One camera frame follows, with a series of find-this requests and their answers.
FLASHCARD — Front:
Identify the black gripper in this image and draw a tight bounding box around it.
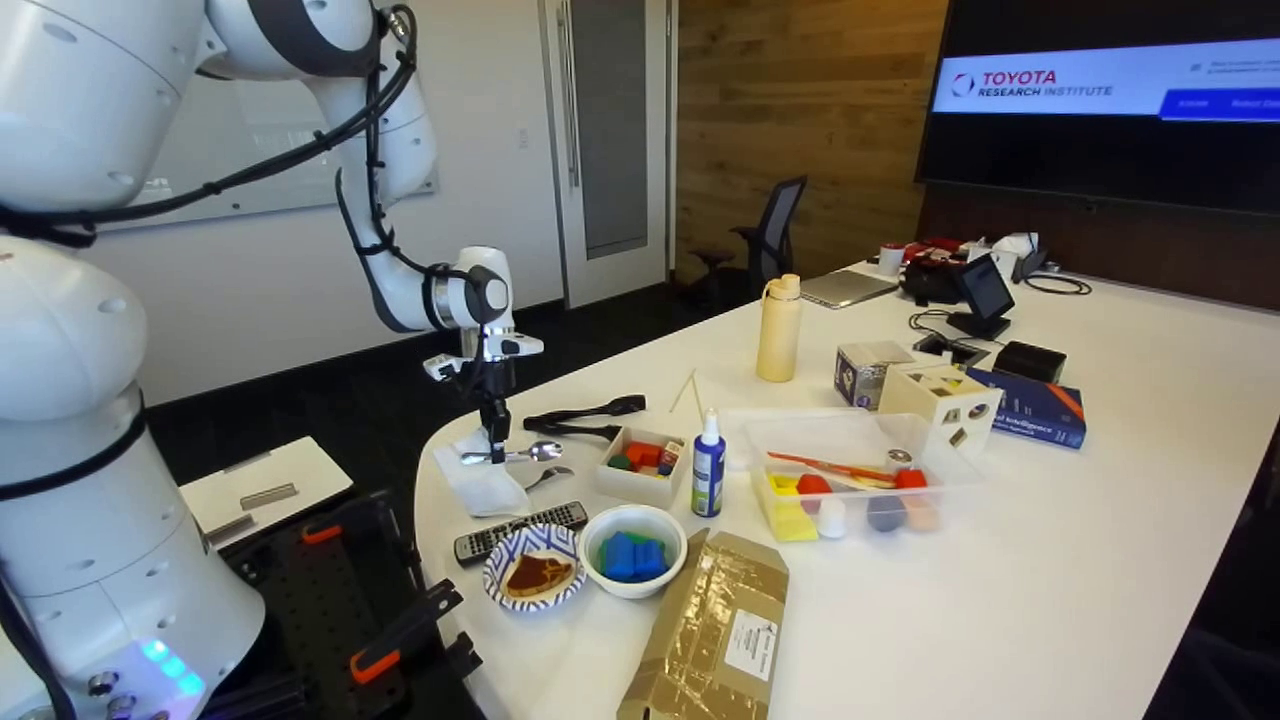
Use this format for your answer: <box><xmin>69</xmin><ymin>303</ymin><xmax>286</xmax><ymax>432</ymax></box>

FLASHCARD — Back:
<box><xmin>455</xmin><ymin>351</ymin><xmax>526</xmax><ymax>463</ymax></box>

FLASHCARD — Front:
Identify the white paper napkin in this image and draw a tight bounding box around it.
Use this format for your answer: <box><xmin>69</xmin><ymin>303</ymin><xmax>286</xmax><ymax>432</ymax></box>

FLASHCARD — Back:
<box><xmin>433</xmin><ymin>443</ymin><xmax>533</xmax><ymax>523</ymax></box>

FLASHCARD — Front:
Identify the blue patterned bowl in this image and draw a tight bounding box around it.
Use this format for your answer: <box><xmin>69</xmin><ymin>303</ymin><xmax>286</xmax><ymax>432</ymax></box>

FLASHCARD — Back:
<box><xmin>480</xmin><ymin>522</ymin><xmax>587</xmax><ymax>618</ymax></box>

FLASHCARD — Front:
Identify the small tray of coloured blocks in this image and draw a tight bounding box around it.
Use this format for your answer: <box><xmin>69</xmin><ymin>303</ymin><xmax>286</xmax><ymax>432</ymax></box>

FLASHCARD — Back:
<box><xmin>595</xmin><ymin>424</ymin><xmax>691</xmax><ymax>509</ymax></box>

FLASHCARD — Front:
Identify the white bowl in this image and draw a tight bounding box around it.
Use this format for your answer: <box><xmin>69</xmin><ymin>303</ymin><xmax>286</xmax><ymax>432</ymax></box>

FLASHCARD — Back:
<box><xmin>576</xmin><ymin>500</ymin><xmax>691</xmax><ymax>603</ymax></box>

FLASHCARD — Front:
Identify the silver metal fork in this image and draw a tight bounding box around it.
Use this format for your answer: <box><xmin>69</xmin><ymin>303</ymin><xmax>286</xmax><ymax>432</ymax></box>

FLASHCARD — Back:
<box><xmin>522</xmin><ymin>461</ymin><xmax>582</xmax><ymax>497</ymax></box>

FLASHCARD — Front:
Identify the black marker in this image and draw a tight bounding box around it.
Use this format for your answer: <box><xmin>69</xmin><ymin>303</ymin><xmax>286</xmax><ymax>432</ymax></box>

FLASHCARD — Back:
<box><xmin>522</xmin><ymin>393</ymin><xmax>654</xmax><ymax>443</ymax></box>

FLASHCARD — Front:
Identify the black remote control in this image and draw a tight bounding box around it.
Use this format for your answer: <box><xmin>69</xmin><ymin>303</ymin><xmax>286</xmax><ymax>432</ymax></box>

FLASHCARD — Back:
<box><xmin>448</xmin><ymin>497</ymin><xmax>591</xmax><ymax>572</ymax></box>

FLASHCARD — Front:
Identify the blue toy block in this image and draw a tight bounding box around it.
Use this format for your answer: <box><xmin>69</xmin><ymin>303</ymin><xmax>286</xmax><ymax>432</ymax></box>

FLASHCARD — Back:
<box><xmin>600</xmin><ymin>529</ymin><xmax>671</xmax><ymax>585</ymax></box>

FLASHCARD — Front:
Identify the thin wooden skewer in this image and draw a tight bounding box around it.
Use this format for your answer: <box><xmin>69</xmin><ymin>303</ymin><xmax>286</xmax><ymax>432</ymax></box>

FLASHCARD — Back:
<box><xmin>663</xmin><ymin>363</ymin><xmax>708</xmax><ymax>424</ymax></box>

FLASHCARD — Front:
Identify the white bottle with blue label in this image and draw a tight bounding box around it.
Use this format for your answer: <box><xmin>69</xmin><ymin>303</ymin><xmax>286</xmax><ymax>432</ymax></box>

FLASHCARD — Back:
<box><xmin>690</xmin><ymin>412</ymin><xmax>733</xmax><ymax>523</ymax></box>

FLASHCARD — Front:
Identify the black stand with orange clips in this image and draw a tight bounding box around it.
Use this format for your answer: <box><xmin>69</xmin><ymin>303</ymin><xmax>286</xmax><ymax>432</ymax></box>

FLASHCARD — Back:
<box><xmin>214</xmin><ymin>484</ymin><xmax>487</xmax><ymax>720</ymax></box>

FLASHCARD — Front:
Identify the white flat board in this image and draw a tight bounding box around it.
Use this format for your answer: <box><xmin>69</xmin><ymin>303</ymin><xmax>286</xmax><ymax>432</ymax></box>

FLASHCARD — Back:
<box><xmin>175</xmin><ymin>432</ymin><xmax>361</xmax><ymax>553</ymax></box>

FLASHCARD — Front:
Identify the gold foil bag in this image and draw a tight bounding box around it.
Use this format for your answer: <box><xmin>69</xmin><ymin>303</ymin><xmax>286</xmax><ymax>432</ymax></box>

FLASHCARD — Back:
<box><xmin>613</xmin><ymin>529</ymin><xmax>794</xmax><ymax>720</ymax></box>

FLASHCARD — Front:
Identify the cream squeeze bottle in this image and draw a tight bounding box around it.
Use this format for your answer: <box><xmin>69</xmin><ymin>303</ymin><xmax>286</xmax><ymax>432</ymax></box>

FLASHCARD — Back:
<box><xmin>752</xmin><ymin>267</ymin><xmax>809</xmax><ymax>389</ymax></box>

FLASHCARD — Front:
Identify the yellow toy block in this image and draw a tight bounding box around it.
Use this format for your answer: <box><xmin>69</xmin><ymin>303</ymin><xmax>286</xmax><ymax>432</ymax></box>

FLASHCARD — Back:
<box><xmin>755</xmin><ymin>469</ymin><xmax>826</xmax><ymax>550</ymax></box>

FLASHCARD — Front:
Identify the white door with glass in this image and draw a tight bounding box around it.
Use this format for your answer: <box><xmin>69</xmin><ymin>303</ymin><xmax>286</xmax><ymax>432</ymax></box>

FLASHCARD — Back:
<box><xmin>536</xmin><ymin>0</ymin><xmax>685</xmax><ymax>314</ymax></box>

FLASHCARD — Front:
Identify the orange toy stick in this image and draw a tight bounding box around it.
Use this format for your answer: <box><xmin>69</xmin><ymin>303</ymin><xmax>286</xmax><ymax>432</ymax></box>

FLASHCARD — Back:
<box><xmin>764</xmin><ymin>450</ymin><xmax>900</xmax><ymax>489</ymax></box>

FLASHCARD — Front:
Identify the black office chair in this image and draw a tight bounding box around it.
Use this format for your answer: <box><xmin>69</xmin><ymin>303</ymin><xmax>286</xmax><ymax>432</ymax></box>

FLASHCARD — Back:
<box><xmin>697</xmin><ymin>173</ymin><xmax>812</xmax><ymax>303</ymax></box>

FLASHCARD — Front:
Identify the small white bottle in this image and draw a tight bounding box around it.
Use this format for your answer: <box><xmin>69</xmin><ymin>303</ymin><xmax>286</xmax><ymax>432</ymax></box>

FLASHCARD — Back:
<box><xmin>815</xmin><ymin>494</ymin><xmax>854</xmax><ymax>543</ymax></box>

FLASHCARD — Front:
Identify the clear plastic bin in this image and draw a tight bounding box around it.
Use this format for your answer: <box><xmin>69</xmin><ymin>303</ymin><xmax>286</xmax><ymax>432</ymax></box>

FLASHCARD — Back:
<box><xmin>723</xmin><ymin>405</ymin><xmax>969</xmax><ymax>550</ymax></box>

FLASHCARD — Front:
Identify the grey cube box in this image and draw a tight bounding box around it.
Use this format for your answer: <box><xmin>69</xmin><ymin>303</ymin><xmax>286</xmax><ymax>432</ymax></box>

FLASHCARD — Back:
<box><xmin>831</xmin><ymin>336</ymin><xmax>920</xmax><ymax>412</ymax></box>

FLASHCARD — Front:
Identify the grey laptop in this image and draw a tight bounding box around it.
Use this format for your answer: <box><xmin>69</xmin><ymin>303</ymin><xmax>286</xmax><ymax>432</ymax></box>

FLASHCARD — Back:
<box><xmin>797</xmin><ymin>264</ymin><xmax>910</xmax><ymax>314</ymax></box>

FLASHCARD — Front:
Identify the black bag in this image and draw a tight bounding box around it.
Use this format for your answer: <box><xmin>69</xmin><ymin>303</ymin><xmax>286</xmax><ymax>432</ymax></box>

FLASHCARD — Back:
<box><xmin>900</xmin><ymin>252</ymin><xmax>975</xmax><ymax>308</ymax></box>

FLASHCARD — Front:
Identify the black tablet on stand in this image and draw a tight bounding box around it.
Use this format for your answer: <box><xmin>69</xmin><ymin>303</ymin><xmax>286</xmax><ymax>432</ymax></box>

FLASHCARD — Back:
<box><xmin>943</xmin><ymin>252</ymin><xmax>1020</xmax><ymax>343</ymax></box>

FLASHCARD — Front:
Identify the blue cardboard box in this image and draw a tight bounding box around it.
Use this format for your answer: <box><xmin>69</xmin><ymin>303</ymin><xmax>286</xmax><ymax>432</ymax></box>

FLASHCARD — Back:
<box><xmin>963</xmin><ymin>363</ymin><xmax>1093</xmax><ymax>454</ymax></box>

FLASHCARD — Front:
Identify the small black box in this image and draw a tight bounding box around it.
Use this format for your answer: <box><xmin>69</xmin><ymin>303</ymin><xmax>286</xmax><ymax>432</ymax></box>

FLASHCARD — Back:
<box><xmin>993</xmin><ymin>336</ymin><xmax>1071</xmax><ymax>389</ymax></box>

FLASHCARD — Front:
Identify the white device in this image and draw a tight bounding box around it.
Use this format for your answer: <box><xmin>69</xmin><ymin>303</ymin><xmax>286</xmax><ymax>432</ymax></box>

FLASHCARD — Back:
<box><xmin>989</xmin><ymin>228</ymin><xmax>1049</xmax><ymax>283</ymax></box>

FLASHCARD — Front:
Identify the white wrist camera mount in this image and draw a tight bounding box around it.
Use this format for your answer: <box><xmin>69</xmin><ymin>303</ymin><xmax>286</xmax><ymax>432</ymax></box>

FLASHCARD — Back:
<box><xmin>421</xmin><ymin>329</ymin><xmax>550</xmax><ymax>389</ymax></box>

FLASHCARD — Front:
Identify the wall whiteboard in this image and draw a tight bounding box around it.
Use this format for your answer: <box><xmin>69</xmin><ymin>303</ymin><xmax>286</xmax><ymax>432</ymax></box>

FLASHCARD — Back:
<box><xmin>91</xmin><ymin>38</ymin><xmax>445</xmax><ymax>233</ymax></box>

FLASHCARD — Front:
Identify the coiled grey cable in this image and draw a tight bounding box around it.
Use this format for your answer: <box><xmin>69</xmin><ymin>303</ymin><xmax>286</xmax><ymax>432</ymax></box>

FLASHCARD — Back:
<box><xmin>1025</xmin><ymin>267</ymin><xmax>1101</xmax><ymax>301</ymax></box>

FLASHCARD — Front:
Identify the wall television screen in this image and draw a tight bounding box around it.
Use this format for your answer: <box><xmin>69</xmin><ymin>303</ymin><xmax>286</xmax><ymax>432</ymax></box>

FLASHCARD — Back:
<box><xmin>915</xmin><ymin>0</ymin><xmax>1280</xmax><ymax>217</ymax></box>

